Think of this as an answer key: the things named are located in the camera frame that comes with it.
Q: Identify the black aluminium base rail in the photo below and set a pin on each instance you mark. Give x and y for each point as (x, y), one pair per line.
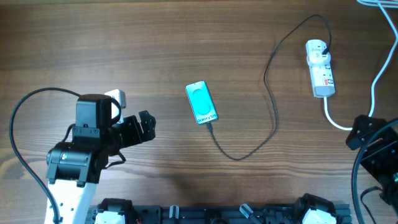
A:
(275, 213)

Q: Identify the white power strip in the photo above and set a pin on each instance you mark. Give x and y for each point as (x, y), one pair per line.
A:
(321, 76)

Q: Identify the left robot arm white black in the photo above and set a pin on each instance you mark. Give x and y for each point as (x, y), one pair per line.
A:
(74, 167)

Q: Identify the white USB charger plug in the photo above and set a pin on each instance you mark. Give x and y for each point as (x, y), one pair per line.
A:
(317, 58)

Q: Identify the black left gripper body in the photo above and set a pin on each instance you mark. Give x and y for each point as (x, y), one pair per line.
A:
(134, 128)

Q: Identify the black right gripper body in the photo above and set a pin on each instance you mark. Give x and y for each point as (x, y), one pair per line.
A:
(376, 144)

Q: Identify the blue Galaxy smartphone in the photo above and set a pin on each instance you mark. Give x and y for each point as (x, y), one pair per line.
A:
(201, 102)

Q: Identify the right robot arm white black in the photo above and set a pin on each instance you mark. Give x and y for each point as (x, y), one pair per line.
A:
(380, 157)

